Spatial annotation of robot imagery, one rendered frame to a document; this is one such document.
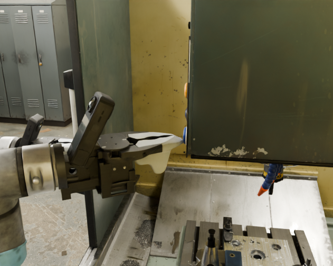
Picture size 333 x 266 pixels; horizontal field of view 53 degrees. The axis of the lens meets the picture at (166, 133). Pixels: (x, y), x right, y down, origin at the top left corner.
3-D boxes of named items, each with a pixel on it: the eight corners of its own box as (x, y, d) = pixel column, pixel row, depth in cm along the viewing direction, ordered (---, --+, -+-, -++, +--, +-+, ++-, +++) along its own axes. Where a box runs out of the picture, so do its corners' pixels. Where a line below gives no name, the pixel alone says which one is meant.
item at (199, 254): (194, 264, 80) (195, 261, 80) (196, 249, 85) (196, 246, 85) (224, 267, 79) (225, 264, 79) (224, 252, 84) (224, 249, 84)
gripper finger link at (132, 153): (155, 146, 57) (105, 153, 54) (155, 136, 57) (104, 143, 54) (165, 157, 53) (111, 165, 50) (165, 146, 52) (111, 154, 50)
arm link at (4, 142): (9, 133, 102) (-8, 142, 95) (22, 133, 102) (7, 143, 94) (13, 155, 105) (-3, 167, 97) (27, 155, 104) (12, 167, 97)
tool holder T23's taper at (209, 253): (220, 275, 75) (222, 250, 72) (201, 275, 75) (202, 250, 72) (218, 261, 79) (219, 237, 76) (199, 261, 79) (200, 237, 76)
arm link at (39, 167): (22, 139, 52) (21, 159, 45) (53, 135, 54) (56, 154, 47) (28, 181, 55) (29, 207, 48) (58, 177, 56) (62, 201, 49)
